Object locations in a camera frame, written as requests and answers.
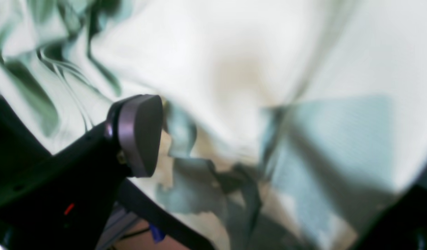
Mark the white right gripper fixed finger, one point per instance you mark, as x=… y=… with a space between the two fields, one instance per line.
x=63 y=201

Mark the light green T-shirt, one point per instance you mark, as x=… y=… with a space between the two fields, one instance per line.
x=287 y=124

